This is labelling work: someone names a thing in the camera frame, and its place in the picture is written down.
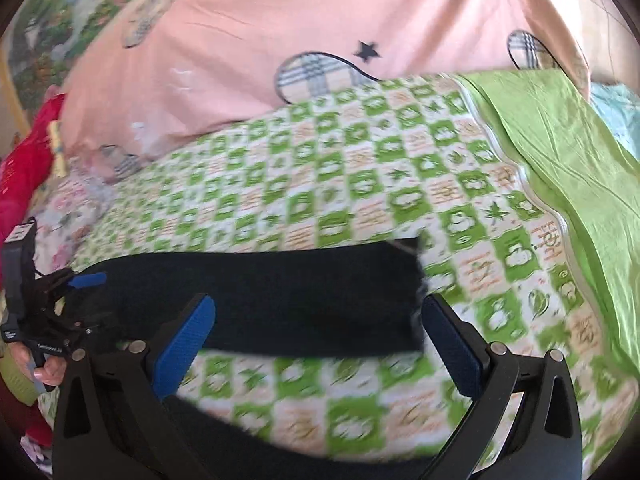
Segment black pants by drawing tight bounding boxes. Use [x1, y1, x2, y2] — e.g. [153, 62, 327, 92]
[66, 238, 427, 479]

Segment left hand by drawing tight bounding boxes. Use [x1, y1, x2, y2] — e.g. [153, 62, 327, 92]
[9, 342, 67, 387]

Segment floral white cloth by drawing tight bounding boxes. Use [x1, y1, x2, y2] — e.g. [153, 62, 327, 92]
[26, 157, 116, 274]

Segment red floral blanket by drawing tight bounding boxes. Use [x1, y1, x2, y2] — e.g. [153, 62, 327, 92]
[0, 93, 68, 256]

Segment yellow floral cloth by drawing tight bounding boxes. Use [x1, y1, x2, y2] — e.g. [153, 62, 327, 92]
[48, 120, 67, 178]

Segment green patterned bed sheet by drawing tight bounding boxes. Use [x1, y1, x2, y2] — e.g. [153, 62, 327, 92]
[70, 76, 639, 474]

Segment lime green cloth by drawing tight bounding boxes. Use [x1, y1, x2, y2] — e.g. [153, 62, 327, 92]
[462, 70, 639, 363]

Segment pink plaid-heart quilt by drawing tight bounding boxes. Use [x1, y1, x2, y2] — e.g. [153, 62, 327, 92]
[61, 0, 590, 165]

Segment landscape painting headboard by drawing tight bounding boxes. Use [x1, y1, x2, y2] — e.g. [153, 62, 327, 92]
[3, 0, 166, 126]

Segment light blue cloth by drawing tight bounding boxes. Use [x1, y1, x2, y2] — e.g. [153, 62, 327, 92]
[590, 82, 640, 159]

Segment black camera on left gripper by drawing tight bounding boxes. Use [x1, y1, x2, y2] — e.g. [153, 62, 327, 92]
[1, 217, 37, 342]

